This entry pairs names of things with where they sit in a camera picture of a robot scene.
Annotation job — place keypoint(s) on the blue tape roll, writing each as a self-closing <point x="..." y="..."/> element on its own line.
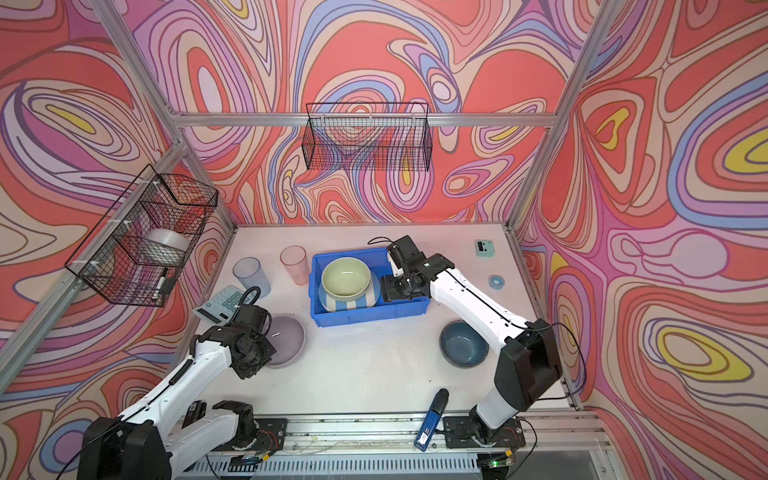
<point x="496" y="282"/>

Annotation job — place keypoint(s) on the small mint timer box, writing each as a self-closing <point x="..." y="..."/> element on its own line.
<point x="485" y="248"/>

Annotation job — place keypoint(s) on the dark blue bowl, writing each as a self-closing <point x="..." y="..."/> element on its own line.
<point x="462" y="346"/>

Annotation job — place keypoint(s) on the blue black handheld tool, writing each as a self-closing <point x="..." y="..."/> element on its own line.
<point x="431" y="420"/>

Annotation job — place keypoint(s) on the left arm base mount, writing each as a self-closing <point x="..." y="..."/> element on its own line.
<point x="269" y="437"/>

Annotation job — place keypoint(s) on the mint calculator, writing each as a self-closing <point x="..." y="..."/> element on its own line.
<point x="221" y="307"/>

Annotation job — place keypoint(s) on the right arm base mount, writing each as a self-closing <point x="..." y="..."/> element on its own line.
<point x="468" y="431"/>

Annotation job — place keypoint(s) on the wire basket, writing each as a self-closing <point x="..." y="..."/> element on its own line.
<point x="160" y="218"/>
<point x="368" y="136"/>

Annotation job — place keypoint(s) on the light green bowl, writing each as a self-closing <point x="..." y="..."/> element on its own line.
<point x="346" y="278"/>

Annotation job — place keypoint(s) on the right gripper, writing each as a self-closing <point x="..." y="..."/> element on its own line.
<point x="389" y="291"/>

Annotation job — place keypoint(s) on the left wire basket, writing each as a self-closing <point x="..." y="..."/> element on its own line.
<point x="160" y="218"/>

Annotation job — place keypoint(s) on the back wire basket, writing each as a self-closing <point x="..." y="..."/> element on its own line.
<point x="368" y="136"/>

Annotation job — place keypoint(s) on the black device at base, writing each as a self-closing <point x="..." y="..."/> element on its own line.
<point x="196" y="411"/>

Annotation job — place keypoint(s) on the pink plastic cup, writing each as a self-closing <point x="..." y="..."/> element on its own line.
<point x="295" y="260"/>

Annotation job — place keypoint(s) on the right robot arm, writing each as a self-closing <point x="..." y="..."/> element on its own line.
<point x="528" y="360"/>

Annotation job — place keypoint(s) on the blue plastic bin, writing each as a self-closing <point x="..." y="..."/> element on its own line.
<point x="327" y="312"/>

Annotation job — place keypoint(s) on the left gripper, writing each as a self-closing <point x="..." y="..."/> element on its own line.
<point x="246" y="370"/>

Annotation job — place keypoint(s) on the grey plastic cup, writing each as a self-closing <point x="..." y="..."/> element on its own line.
<point x="249" y="272"/>

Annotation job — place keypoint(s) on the white tape roll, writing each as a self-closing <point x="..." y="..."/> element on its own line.
<point x="164" y="247"/>

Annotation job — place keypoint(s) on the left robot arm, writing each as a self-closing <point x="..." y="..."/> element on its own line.
<point x="142" y="443"/>

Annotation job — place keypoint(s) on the lilac bowl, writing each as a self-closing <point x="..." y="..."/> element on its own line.
<point x="287" y="335"/>

